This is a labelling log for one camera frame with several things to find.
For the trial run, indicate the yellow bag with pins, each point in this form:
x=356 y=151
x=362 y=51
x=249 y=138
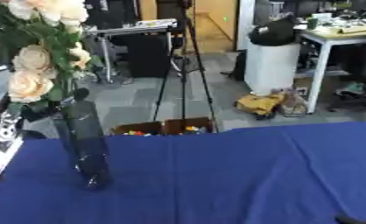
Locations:
x=257 y=103

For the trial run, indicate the white cabinet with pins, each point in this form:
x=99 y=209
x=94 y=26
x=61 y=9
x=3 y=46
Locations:
x=270 y=68

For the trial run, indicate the cream rose bouquet with leaves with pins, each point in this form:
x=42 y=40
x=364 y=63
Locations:
x=33 y=61

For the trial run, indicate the green cup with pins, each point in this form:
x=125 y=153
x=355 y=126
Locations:
x=312 y=23

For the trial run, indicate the dark glass vase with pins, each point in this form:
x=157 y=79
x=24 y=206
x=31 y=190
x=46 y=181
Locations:
x=86 y=145

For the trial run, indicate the white table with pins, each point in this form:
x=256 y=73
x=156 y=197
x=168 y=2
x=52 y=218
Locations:
x=321 y=55

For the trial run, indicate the grey folding table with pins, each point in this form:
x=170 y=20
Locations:
x=135 y=27

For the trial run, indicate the tan bag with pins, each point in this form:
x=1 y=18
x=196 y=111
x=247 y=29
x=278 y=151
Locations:
x=292 y=102

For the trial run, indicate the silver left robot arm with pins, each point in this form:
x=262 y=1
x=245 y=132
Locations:
x=4 y=137

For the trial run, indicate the cardboard box with toys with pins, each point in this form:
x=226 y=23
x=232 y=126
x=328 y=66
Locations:
x=163 y=128

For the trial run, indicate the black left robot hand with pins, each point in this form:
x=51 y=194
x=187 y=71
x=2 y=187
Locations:
x=40 y=110

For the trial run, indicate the black bag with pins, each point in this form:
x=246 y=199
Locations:
x=275 y=32

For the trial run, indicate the black camera tripod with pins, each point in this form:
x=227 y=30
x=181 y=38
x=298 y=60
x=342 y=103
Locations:
x=183 y=73

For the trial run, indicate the black cabinet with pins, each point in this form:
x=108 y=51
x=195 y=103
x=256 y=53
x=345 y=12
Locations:
x=149 y=55

